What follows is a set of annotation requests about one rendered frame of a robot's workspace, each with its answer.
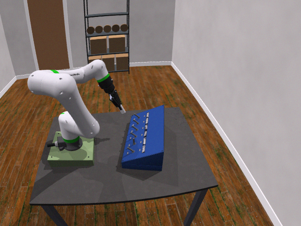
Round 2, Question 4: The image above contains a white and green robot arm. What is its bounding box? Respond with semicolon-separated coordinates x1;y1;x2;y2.
27;60;113;151

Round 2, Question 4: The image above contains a blue control panel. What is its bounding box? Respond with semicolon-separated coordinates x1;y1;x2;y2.
121;105;164;171

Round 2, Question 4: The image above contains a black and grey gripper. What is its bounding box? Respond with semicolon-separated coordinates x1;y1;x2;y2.
104;84;126;114

